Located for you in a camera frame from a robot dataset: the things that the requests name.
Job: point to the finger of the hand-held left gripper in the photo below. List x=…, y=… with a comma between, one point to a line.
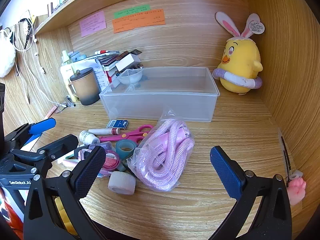
x=42, y=127
x=63, y=143

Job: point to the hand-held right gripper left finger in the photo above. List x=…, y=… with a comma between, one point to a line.
x=87, y=171

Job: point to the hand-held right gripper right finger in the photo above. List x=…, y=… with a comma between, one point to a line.
x=225, y=172

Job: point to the clear plastic storage box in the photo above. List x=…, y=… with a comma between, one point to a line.
x=162, y=102

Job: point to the pink stick pen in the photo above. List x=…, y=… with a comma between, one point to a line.
x=50, y=112

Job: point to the pale pink packet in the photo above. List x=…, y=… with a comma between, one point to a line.
x=66, y=160

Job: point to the small white bottle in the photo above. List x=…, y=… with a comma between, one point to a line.
x=88, y=137

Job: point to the white bandage roll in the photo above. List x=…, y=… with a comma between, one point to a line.
x=122, y=183

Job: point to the white tube with red cap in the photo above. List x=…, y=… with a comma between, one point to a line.
x=103, y=131

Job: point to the teal tape roll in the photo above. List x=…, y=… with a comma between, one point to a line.
x=126, y=152

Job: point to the pink scissors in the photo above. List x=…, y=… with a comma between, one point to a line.
x=117, y=136

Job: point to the small blue box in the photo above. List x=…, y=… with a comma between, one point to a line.
x=117, y=123

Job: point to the brown mug with lid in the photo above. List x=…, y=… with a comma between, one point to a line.
x=86, y=90

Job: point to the black hair clip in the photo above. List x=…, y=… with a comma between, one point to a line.
x=286, y=157

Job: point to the pink foot toy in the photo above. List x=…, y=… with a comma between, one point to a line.
x=296, y=188

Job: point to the white paper sheets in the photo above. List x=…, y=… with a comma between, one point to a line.
x=98, y=76

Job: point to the teal lidded jar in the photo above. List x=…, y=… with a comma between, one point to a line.
x=74, y=57

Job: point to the white fluffy bag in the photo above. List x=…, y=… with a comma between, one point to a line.
x=6, y=55

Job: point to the red book stack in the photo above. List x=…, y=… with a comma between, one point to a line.
x=110, y=63

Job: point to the small clear plastic bowl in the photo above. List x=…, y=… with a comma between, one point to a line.
x=130, y=79

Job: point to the red and white marker pen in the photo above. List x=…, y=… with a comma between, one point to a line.
x=106, y=52

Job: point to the white rectangular box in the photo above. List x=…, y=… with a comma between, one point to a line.
x=127, y=62

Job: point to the brown wallet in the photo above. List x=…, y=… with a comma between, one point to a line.
x=130, y=53

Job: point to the yellow chick plush toy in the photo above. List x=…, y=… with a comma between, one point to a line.
x=240, y=60

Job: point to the pink paper note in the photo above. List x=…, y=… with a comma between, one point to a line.
x=93, y=23

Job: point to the orange paper note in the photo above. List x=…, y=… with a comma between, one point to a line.
x=138, y=22

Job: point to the green paper note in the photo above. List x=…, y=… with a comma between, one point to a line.
x=131, y=10

